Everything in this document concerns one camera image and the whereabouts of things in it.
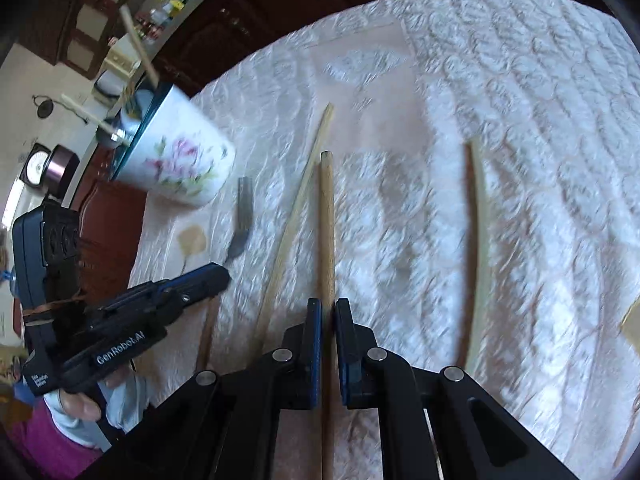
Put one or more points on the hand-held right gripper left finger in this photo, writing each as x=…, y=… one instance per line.
x=314, y=350

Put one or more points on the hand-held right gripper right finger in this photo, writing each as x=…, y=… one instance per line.
x=343, y=355

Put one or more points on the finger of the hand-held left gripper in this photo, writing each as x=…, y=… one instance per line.
x=200, y=280

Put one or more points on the brown round wooden chopstick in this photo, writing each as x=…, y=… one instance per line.
x=327, y=230
x=140, y=45
x=207, y=330

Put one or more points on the floral ceramic cup teal rim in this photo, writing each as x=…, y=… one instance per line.
x=185, y=160

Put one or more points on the stainless steel spoon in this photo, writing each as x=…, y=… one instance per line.
x=120, y=132

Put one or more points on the person's left forearm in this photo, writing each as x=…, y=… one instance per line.
x=127, y=405

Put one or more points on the person's left hand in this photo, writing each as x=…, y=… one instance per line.
x=82, y=405

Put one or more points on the brown wooden chair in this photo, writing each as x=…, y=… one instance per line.
x=110, y=240

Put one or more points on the large stainless steel fork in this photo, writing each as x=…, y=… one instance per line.
x=244, y=205

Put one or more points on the round purple tin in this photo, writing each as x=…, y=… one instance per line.
x=62, y=169

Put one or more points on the round dial kitchen scale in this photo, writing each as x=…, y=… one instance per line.
x=36, y=166

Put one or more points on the pale flat bamboo chopstick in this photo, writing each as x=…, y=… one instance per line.
x=627, y=440
x=295, y=220
x=85, y=110
x=480, y=240

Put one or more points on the white countertop appliance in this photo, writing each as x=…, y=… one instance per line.
x=111, y=85

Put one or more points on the magenta clothing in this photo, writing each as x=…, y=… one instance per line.
x=45, y=452

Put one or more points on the quilted cream tablecloth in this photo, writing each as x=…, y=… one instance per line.
x=425, y=160

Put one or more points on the group of bottles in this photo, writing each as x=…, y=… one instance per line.
x=160, y=15

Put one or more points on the dark wooden base cabinets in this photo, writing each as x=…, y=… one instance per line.
x=270, y=5

